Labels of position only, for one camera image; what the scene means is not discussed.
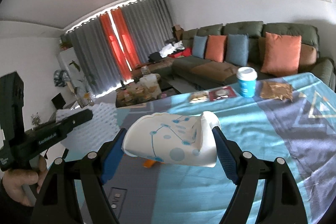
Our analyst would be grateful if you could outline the crushed white paper cup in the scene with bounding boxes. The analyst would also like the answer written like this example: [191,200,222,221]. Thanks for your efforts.
[122,111,221,168]

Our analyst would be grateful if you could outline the left hand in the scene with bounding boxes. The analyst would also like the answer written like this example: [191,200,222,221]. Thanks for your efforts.
[2,155,48,207]

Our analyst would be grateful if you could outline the small black monitor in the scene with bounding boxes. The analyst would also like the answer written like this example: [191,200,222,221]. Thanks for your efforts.
[51,93,66,110]

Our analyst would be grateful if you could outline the potted green plant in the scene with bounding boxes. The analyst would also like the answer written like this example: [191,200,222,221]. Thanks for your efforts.
[58,41,94,105]

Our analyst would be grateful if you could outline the blue grey tablecloth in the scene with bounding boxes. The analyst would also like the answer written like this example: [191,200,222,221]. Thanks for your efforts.
[63,73,335,223]

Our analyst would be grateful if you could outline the white air conditioner tower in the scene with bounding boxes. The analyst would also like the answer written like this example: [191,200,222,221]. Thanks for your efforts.
[57,48,81,83]

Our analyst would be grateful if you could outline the brown snack wrapper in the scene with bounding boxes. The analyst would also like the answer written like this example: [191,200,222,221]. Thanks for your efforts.
[260,81,293,101]

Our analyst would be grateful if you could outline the red snack wrapper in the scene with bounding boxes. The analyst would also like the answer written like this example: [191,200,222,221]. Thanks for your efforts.
[209,86,237,101]

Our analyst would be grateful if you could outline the blue white coffee cup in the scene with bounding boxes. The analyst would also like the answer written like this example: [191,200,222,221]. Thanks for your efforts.
[236,67,257,98]

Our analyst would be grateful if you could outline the grey and red curtains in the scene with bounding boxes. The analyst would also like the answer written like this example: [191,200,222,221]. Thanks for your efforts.
[60,0,173,95]

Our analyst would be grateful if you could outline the clear cookie packet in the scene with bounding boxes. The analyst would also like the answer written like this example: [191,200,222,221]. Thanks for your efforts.
[189,91,209,103]

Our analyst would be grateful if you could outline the cluttered coffee table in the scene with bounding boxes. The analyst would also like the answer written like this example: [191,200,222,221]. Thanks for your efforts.
[116,65,181,107]

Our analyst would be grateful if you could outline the orange cushion near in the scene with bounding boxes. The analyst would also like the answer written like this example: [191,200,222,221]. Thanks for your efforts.
[261,32,302,77]

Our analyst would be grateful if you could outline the orange cushion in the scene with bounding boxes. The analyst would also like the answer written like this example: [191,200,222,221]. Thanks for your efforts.
[205,35,227,63]
[261,32,302,77]

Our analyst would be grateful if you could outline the blue cushion near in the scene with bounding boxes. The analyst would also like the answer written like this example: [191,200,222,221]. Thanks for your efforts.
[226,34,249,67]

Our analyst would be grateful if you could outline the blue cushion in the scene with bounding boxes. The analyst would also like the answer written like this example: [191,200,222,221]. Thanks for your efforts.
[226,34,249,67]
[192,36,207,59]

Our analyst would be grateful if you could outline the dark green sofa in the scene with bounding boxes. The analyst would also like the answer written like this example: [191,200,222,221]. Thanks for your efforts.
[148,21,335,89]

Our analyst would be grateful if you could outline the orange cushion far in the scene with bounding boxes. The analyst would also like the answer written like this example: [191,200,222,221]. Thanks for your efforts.
[205,35,227,63]

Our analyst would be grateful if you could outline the blue cushion far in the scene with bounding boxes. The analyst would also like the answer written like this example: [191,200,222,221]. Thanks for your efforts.
[192,36,207,59]

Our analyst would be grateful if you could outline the pile of clothes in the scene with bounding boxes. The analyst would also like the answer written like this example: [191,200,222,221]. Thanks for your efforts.
[149,40,191,63]

